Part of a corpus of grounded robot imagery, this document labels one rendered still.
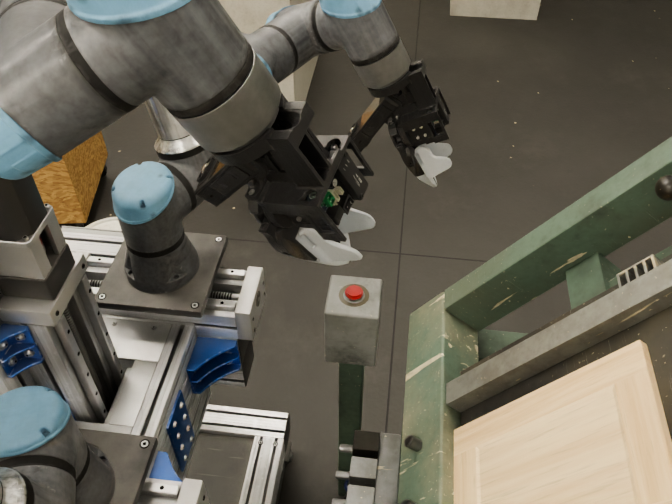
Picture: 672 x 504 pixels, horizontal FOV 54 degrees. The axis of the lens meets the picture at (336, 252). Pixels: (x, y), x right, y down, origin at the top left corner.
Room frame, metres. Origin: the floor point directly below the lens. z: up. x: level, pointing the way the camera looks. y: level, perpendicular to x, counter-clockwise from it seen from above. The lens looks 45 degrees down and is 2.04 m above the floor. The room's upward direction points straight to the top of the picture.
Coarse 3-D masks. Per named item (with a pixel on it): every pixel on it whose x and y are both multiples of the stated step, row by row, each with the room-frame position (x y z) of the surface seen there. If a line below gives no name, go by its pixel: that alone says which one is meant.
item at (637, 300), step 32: (640, 288) 0.71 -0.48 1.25; (576, 320) 0.72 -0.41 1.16; (608, 320) 0.69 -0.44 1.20; (640, 320) 0.68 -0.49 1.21; (512, 352) 0.74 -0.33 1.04; (544, 352) 0.70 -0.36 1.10; (576, 352) 0.69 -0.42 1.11; (448, 384) 0.76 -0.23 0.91; (480, 384) 0.72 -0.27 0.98; (512, 384) 0.70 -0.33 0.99
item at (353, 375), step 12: (348, 372) 0.95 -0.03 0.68; (360, 372) 0.95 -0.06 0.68; (348, 384) 0.95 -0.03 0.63; (360, 384) 0.95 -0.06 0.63; (348, 396) 0.95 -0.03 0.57; (360, 396) 0.95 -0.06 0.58; (348, 408) 0.95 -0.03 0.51; (360, 408) 0.95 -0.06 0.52; (348, 420) 0.95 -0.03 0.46; (360, 420) 0.95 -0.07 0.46; (348, 432) 0.95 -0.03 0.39; (348, 456) 0.95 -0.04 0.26; (348, 468) 0.95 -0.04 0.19
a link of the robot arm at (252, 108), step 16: (256, 64) 0.42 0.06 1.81; (256, 80) 0.41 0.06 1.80; (272, 80) 0.43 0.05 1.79; (240, 96) 0.40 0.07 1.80; (256, 96) 0.40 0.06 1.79; (272, 96) 0.42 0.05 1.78; (208, 112) 0.39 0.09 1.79; (224, 112) 0.39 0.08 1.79; (240, 112) 0.39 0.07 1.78; (256, 112) 0.40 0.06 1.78; (272, 112) 0.41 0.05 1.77; (192, 128) 0.39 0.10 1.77; (208, 128) 0.39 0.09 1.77; (224, 128) 0.39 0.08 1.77; (240, 128) 0.39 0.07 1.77; (256, 128) 0.40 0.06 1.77; (208, 144) 0.40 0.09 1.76; (224, 144) 0.39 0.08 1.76; (240, 144) 0.39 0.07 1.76
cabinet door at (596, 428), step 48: (576, 384) 0.62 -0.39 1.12; (624, 384) 0.58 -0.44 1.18; (480, 432) 0.63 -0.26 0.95; (528, 432) 0.58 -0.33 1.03; (576, 432) 0.54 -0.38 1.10; (624, 432) 0.50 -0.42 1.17; (480, 480) 0.54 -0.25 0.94; (528, 480) 0.50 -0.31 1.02; (576, 480) 0.47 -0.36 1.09; (624, 480) 0.44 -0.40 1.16
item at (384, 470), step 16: (368, 432) 0.74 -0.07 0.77; (352, 448) 0.70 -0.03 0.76; (368, 448) 0.70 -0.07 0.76; (384, 448) 0.71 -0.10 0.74; (400, 448) 0.71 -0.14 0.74; (352, 464) 0.66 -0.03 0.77; (368, 464) 0.66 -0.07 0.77; (384, 464) 0.68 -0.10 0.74; (352, 480) 0.64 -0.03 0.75; (368, 480) 0.63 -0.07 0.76; (384, 480) 0.64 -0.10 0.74; (352, 496) 0.60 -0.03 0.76; (368, 496) 0.60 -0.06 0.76; (384, 496) 0.61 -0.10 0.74
